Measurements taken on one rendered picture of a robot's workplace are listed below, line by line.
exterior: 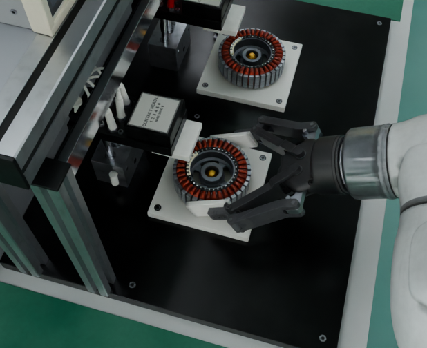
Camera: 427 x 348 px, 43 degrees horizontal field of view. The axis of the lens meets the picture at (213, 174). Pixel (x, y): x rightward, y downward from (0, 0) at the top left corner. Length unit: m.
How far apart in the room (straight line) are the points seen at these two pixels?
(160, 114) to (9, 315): 0.34
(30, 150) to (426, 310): 0.38
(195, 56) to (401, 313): 0.60
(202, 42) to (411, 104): 1.15
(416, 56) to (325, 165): 1.55
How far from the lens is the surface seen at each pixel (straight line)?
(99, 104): 0.58
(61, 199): 0.53
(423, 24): 2.32
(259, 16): 1.06
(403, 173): 0.63
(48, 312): 0.80
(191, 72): 0.96
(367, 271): 0.82
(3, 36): 0.56
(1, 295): 0.82
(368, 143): 0.65
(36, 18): 0.53
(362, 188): 0.66
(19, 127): 0.48
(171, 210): 0.79
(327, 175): 0.67
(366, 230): 0.84
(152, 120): 0.71
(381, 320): 1.61
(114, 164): 0.79
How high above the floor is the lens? 1.48
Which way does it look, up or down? 58 degrees down
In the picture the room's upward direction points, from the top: straight up
